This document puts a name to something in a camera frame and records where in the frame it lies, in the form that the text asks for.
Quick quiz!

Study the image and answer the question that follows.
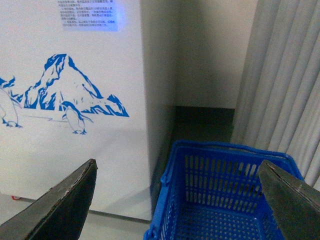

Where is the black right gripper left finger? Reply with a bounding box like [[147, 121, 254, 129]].
[[0, 159, 97, 240]]

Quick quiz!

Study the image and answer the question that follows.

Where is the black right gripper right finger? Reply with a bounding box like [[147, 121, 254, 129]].
[[258, 160, 320, 240]]

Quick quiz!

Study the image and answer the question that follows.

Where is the blue plastic shopping basket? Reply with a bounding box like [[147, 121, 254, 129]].
[[143, 140, 302, 240]]

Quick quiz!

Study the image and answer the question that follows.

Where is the white pleated curtain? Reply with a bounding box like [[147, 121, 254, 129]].
[[231, 0, 320, 189]]

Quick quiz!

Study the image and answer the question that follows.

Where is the white blue chest freezer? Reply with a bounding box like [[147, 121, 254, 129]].
[[0, 0, 181, 220]]

